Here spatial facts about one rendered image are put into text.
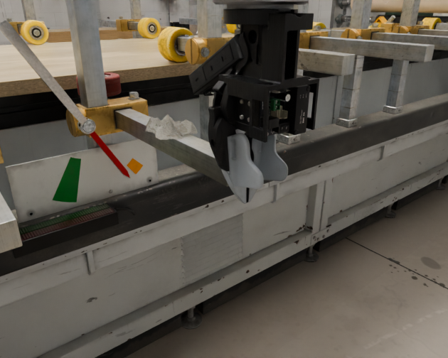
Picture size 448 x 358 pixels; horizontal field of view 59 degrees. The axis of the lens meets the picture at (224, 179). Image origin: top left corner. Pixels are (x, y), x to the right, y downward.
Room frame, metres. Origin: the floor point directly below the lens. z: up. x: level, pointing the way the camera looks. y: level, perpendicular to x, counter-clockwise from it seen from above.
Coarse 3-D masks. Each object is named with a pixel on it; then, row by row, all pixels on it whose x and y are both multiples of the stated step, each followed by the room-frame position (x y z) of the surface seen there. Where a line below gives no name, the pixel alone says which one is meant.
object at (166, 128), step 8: (152, 120) 0.57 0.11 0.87; (160, 120) 0.57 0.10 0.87; (168, 120) 0.55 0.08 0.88; (184, 120) 0.56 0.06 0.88; (152, 128) 0.54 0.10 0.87; (160, 128) 0.53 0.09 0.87; (168, 128) 0.53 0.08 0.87; (176, 128) 0.54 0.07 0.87; (184, 128) 0.54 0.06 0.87; (192, 128) 0.54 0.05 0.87; (160, 136) 0.52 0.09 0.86; (168, 136) 0.51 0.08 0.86; (176, 136) 0.51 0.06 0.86
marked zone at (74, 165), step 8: (72, 160) 0.62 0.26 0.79; (80, 160) 0.63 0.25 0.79; (72, 168) 0.62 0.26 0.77; (64, 176) 0.61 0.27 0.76; (72, 176) 0.62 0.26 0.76; (64, 184) 0.61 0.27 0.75; (72, 184) 0.62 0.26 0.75; (56, 192) 0.60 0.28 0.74; (64, 192) 0.61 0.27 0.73; (72, 192) 0.61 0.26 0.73; (56, 200) 0.60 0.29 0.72; (64, 200) 0.61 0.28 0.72; (72, 200) 0.61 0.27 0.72
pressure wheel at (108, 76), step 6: (108, 72) 0.79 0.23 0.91; (108, 78) 0.73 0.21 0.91; (114, 78) 0.74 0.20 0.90; (108, 84) 0.73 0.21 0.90; (114, 84) 0.74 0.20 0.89; (120, 84) 0.77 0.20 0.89; (78, 90) 0.74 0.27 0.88; (108, 90) 0.73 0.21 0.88; (114, 90) 0.74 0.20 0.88; (120, 90) 0.76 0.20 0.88; (108, 96) 0.73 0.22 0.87
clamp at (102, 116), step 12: (84, 108) 0.65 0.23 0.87; (96, 108) 0.65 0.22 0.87; (108, 108) 0.67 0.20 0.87; (120, 108) 0.68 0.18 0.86; (132, 108) 0.69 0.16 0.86; (144, 108) 0.71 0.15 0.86; (72, 120) 0.64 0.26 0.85; (96, 120) 0.65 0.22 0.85; (108, 120) 0.66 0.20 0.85; (72, 132) 0.65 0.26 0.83; (96, 132) 0.65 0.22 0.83; (108, 132) 0.66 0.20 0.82
